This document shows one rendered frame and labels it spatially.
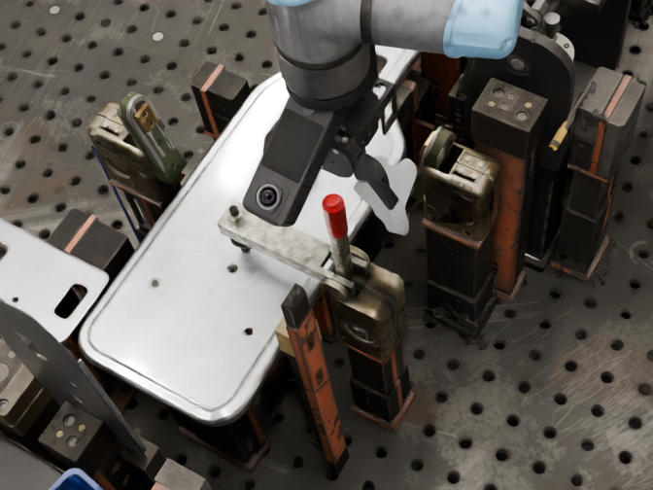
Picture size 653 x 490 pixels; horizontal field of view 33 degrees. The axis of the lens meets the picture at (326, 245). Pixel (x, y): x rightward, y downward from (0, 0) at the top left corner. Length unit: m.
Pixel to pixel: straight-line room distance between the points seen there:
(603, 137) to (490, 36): 0.53
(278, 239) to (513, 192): 0.30
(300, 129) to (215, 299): 0.39
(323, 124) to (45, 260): 0.53
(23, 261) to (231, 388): 0.31
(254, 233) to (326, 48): 0.41
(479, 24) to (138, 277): 0.64
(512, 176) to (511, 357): 0.33
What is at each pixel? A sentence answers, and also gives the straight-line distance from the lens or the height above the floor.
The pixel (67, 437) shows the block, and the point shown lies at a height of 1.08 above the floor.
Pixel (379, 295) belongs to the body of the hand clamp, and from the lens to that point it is 1.20.
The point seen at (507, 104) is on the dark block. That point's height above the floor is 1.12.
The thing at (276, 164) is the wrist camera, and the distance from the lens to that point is 0.95.
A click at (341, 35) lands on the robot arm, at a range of 0.84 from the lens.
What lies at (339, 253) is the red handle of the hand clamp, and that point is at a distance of 1.15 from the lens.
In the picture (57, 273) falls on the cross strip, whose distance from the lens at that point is 1.35.
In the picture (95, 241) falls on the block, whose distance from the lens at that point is 1.38.
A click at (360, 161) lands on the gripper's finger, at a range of 0.98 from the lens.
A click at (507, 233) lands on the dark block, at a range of 1.44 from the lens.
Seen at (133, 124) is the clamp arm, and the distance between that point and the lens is 1.31.
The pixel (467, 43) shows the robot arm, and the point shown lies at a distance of 0.82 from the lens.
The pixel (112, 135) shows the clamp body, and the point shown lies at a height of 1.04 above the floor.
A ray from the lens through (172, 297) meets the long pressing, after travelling 1.30.
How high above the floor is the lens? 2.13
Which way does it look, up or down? 60 degrees down
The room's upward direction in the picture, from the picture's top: 11 degrees counter-clockwise
